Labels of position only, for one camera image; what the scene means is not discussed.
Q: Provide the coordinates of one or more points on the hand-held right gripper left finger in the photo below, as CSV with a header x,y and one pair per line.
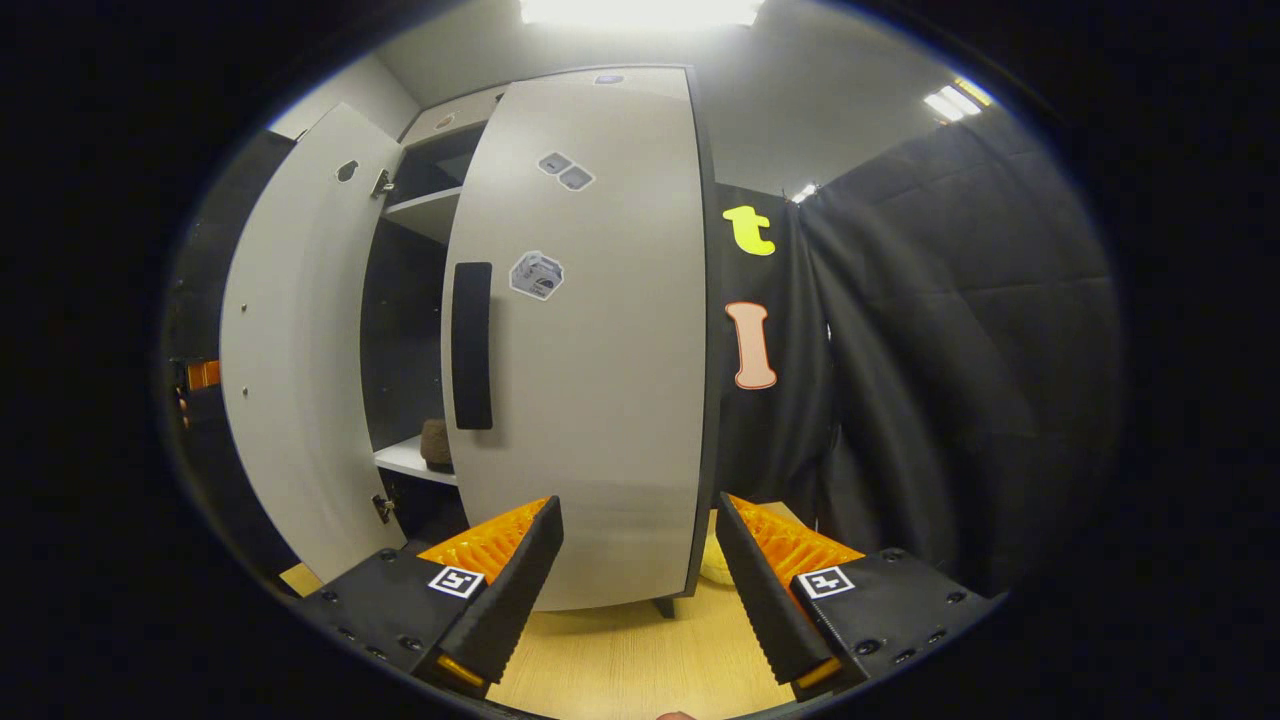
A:
x,y
520,600

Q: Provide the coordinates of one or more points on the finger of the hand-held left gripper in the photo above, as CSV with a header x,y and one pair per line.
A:
x,y
203,375

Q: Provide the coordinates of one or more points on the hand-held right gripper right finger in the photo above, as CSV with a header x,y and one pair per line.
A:
x,y
765,600

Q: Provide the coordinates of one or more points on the grey cabinet door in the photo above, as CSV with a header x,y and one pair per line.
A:
x,y
600,400
300,350

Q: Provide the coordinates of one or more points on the brown fuzzy shoe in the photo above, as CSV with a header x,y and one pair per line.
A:
x,y
436,445

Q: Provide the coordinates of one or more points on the grey shoe cabinet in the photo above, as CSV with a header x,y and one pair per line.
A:
x,y
405,330

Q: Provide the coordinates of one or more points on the pale yellow object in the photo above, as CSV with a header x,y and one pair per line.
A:
x,y
715,568

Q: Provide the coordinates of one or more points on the black backdrop cloth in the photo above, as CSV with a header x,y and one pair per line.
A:
x,y
950,350

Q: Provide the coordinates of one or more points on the small ceiling light panel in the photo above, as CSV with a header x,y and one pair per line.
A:
x,y
955,100
805,192

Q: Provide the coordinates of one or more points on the large ceiling light panel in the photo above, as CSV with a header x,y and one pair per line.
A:
x,y
640,10

